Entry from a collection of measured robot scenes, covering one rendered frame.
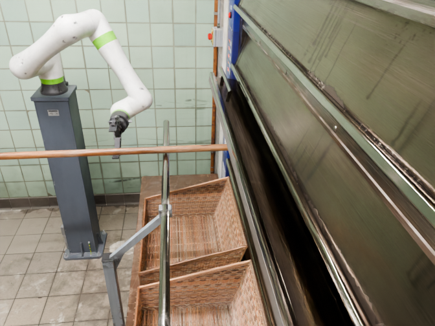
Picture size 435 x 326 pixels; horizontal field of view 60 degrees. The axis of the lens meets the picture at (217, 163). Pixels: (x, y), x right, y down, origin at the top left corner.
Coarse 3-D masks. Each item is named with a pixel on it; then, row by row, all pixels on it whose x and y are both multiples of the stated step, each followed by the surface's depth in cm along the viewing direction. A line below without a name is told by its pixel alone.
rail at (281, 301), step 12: (216, 84) 163; (216, 96) 152; (228, 120) 131; (228, 132) 123; (240, 156) 110; (240, 168) 103; (252, 192) 94; (252, 204) 89; (252, 216) 87; (264, 228) 82; (264, 240) 79; (264, 252) 77; (276, 264) 73; (276, 276) 71; (276, 288) 68; (276, 300) 68; (288, 300) 66; (288, 312) 64; (288, 324) 62
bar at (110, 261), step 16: (160, 208) 129; (128, 240) 136; (112, 256) 137; (160, 256) 110; (112, 272) 140; (160, 272) 105; (112, 288) 144; (160, 288) 100; (112, 304) 149; (160, 304) 95; (160, 320) 91
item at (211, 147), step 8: (216, 144) 162; (224, 144) 162; (8, 152) 152; (16, 152) 152; (24, 152) 152; (32, 152) 153; (40, 152) 153; (48, 152) 153; (56, 152) 154; (64, 152) 154; (72, 152) 154; (80, 152) 155; (88, 152) 155; (96, 152) 155; (104, 152) 156; (112, 152) 156; (120, 152) 156; (128, 152) 157; (136, 152) 157; (144, 152) 158; (152, 152) 158; (160, 152) 159; (168, 152) 159; (176, 152) 160; (184, 152) 161
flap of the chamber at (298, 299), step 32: (224, 96) 157; (224, 128) 130; (256, 128) 134; (256, 160) 113; (256, 192) 98; (288, 192) 101; (288, 224) 88; (288, 256) 79; (320, 256) 81; (288, 288) 71; (320, 288) 73; (320, 320) 66
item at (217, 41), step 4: (212, 28) 226; (216, 28) 224; (220, 28) 224; (216, 32) 222; (220, 32) 223; (212, 36) 225; (216, 36) 224; (220, 36) 224; (212, 40) 226; (216, 40) 225; (220, 40) 225; (212, 44) 227; (216, 44) 226; (220, 44) 226
